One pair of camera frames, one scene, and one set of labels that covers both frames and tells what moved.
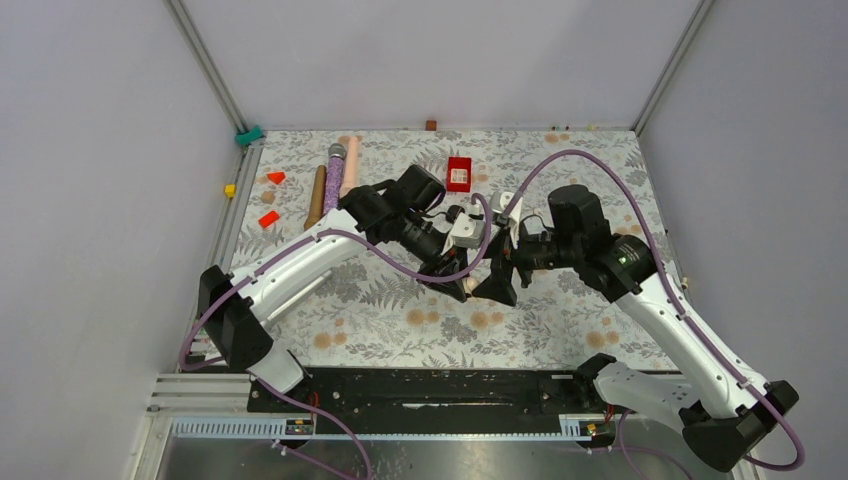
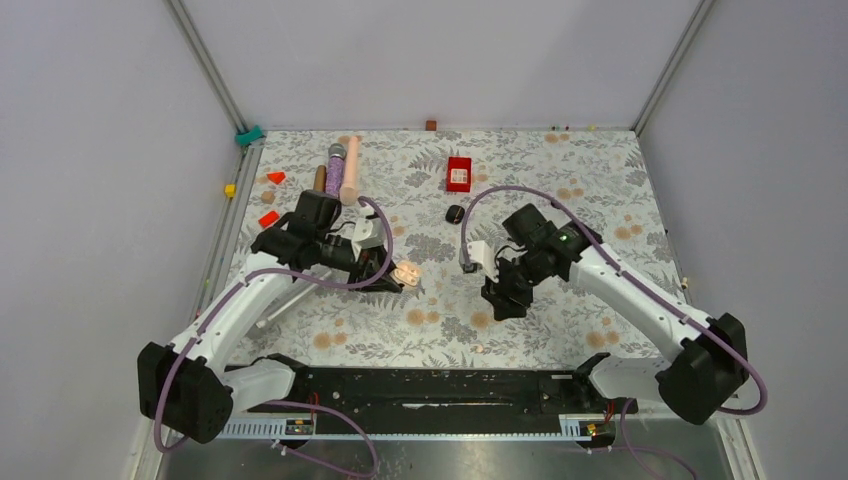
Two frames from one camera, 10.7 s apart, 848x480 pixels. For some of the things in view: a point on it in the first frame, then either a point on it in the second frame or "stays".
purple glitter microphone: [334, 178] stays
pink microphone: [351, 167] stays
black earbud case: [453, 212] stays
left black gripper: [453, 264] -> [369, 264]
